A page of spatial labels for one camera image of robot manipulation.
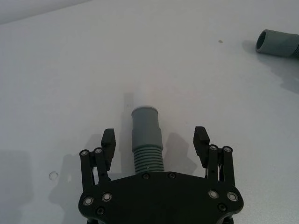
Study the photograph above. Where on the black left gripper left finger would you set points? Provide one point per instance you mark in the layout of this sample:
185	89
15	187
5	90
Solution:
108	144

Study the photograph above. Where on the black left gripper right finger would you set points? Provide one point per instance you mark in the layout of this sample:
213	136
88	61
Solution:
201	142

